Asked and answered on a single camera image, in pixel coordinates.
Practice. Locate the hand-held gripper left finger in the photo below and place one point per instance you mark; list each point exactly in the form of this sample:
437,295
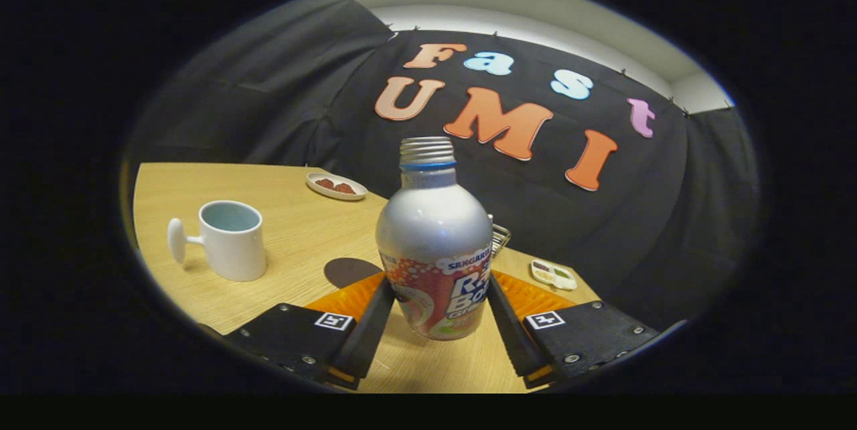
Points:
371,333

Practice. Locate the silver juice bottle red label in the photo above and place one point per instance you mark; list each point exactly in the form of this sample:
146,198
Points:
432,229

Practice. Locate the wooden table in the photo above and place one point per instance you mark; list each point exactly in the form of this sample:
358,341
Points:
301,229

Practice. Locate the dark brown round coaster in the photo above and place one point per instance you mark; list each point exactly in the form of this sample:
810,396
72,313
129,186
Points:
348,271

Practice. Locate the brown food piece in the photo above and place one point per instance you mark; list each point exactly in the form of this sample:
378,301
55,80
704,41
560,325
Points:
325,183
345,188

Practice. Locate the white divided dish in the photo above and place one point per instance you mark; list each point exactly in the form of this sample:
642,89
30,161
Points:
553,275

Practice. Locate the white oval plate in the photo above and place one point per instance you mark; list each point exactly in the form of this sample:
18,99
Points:
321,190

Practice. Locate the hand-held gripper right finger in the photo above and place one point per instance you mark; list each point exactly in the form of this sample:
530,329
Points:
512,336

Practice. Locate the black backdrop cloth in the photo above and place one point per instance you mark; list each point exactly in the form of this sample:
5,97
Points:
268,95

